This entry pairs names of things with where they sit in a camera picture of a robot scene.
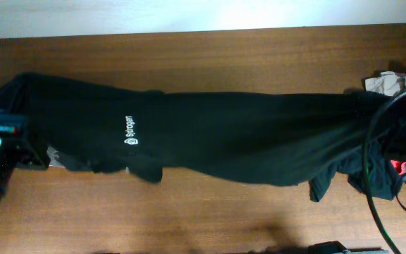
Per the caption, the crumpled beige paper cloth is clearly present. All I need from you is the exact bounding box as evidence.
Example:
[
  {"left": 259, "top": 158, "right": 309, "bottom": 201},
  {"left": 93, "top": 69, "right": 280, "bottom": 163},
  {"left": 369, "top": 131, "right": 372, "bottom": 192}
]
[{"left": 364, "top": 71, "right": 406, "bottom": 96}]

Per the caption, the black logo t-shirt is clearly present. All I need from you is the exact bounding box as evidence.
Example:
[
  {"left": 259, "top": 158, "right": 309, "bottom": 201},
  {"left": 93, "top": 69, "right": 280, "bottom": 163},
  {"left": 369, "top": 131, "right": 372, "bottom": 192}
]
[{"left": 0, "top": 73, "right": 386, "bottom": 186}]

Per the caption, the dark teal black garment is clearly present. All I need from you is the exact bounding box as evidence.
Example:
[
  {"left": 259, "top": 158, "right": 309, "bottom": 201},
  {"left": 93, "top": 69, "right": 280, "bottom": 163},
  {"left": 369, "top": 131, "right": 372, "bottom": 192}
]
[{"left": 308, "top": 140, "right": 406, "bottom": 202}]

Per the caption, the grey folded shirt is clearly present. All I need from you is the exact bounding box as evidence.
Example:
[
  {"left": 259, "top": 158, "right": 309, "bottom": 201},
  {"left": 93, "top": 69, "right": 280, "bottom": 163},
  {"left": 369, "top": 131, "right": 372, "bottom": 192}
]
[{"left": 47, "top": 146, "right": 73, "bottom": 169}]

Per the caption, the red black garment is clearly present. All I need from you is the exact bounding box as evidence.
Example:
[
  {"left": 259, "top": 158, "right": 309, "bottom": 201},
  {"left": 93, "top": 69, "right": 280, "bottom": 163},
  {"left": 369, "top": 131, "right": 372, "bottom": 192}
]
[{"left": 390, "top": 159, "right": 406, "bottom": 176}]

